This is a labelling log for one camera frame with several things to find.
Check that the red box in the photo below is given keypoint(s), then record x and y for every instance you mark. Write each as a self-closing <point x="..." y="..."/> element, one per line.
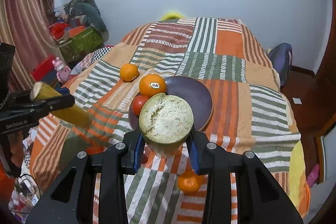
<point x="43" y="68"/>

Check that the striped curtain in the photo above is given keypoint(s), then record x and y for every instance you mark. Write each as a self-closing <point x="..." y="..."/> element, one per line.
<point x="25" y="25"/>

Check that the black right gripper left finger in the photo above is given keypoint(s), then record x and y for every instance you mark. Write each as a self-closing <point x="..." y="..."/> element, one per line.
<point x="69" y="199"/>

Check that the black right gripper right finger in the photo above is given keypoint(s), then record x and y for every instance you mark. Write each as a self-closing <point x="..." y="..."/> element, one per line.
<point x="261" y="199"/>

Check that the blue bag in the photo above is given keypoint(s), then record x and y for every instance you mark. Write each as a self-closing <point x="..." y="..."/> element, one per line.
<point x="281" y="59"/>

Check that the red tomato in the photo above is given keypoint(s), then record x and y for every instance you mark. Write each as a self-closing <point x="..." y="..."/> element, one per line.
<point x="138" y="103"/>

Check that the yellow banana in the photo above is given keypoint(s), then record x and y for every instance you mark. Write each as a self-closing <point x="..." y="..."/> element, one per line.
<point x="61" y="104"/>

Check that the small mandarin orange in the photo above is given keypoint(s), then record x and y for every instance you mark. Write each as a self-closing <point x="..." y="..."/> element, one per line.
<point x="189" y="182"/>

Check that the large orange with sticker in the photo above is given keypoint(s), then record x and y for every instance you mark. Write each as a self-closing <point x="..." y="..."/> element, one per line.
<point x="151" y="85"/>

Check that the pink toy figure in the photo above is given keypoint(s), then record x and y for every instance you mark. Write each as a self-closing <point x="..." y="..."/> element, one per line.
<point x="63" y="72"/>

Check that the purple plate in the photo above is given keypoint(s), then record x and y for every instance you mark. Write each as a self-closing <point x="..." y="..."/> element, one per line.
<point x="195" y="94"/>

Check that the yellow round object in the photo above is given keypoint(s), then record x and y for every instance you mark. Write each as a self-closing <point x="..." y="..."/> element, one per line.
<point x="171" y="16"/>

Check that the checkered patchwork cloth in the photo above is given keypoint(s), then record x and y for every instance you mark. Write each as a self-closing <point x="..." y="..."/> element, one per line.
<point x="90" y="59"/>

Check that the green cardboard box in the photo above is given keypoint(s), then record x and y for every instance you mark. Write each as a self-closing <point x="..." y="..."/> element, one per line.
<point x="80" y="45"/>

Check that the striped patchwork blanket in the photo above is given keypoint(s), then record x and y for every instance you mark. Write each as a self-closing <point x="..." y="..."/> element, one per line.
<point x="226" y="72"/>

